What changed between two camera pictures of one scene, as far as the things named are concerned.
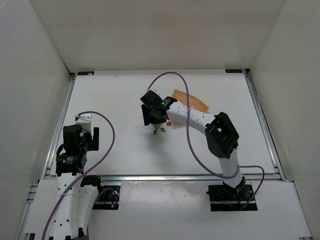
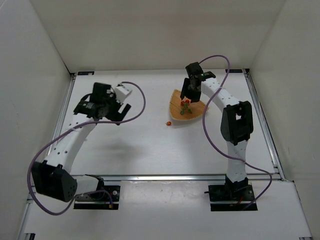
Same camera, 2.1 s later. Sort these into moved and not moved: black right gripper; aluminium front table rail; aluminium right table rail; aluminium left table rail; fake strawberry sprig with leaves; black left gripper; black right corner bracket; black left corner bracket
Moved: black left gripper; fake strawberry sprig with leaves; black right gripper
Not moved: black right corner bracket; aluminium front table rail; aluminium left table rail; black left corner bracket; aluminium right table rail
